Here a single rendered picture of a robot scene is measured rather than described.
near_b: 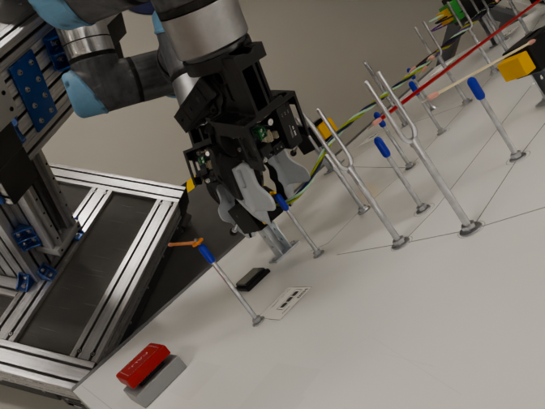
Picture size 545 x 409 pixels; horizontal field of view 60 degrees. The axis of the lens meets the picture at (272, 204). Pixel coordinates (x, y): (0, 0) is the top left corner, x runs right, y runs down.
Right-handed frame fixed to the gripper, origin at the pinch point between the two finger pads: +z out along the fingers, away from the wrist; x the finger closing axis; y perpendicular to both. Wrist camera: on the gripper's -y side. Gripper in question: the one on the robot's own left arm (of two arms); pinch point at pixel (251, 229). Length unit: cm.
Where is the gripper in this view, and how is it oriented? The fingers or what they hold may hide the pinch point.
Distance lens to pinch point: 73.1
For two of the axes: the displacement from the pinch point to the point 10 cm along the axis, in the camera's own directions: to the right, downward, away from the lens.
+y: -2.9, 0.9, -9.5
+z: 3.1, 9.5, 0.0
